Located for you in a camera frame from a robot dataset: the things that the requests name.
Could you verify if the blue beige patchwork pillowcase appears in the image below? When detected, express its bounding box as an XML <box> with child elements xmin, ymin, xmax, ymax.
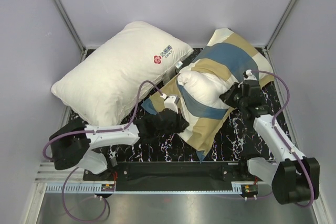
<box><xmin>141</xmin><ymin>27</ymin><xmax>274</xmax><ymax>163</ymax></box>

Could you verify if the purple floor cable loop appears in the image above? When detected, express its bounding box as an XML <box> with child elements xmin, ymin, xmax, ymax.
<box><xmin>60</xmin><ymin>166</ymin><xmax>111</xmax><ymax>223</ymax></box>

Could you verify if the plain white pillow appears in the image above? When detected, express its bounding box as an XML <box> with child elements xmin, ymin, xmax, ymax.
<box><xmin>51</xmin><ymin>21</ymin><xmax>193</xmax><ymax>126</ymax></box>

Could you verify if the aluminium frame post right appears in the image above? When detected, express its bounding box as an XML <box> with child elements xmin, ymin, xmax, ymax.
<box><xmin>265</xmin><ymin>0</ymin><xmax>298</xmax><ymax>50</ymax></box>

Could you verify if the aluminium frame post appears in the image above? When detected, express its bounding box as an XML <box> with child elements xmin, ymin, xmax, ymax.
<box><xmin>265</xmin><ymin>0</ymin><xmax>298</xmax><ymax>50</ymax></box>
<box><xmin>53</xmin><ymin>0</ymin><xmax>85</xmax><ymax>51</ymax></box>

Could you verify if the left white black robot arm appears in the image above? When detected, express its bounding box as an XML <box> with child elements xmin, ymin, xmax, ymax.
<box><xmin>49</xmin><ymin>109</ymin><xmax>189</xmax><ymax>180</ymax></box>

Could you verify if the white slotted cable duct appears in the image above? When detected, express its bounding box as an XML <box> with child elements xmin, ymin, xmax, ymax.
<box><xmin>46</xmin><ymin>183</ymin><xmax>115</xmax><ymax>194</ymax></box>

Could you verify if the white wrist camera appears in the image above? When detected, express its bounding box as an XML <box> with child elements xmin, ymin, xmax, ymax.
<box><xmin>161</xmin><ymin>93</ymin><xmax>180</xmax><ymax>113</ymax></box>
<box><xmin>243</xmin><ymin>69</ymin><xmax>258</xmax><ymax>81</ymax></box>

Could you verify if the aluminium frame post left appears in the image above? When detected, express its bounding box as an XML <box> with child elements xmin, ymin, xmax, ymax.
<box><xmin>53</xmin><ymin>0</ymin><xmax>85</xmax><ymax>51</ymax></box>

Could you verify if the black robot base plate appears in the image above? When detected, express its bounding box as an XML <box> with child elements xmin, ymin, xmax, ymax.
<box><xmin>83</xmin><ymin>162</ymin><xmax>256</xmax><ymax>195</ymax></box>

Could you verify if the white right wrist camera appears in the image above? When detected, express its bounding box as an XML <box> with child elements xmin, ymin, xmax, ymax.
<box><xmin>243</xmin><ymin>69</ymin><xmax>258</xmax><ymax>81</ymax></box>

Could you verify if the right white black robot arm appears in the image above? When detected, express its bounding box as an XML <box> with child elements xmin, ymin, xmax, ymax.
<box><xmin>219</xmin><ymin>80</ymin><xmax>320</xmax><ymax>206</ymax></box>

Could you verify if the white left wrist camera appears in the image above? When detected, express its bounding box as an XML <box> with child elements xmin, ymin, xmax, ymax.
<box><xmin>161</xmin><ymin>93</ymin><xmax>180</xmax><ymax>113</ymax></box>

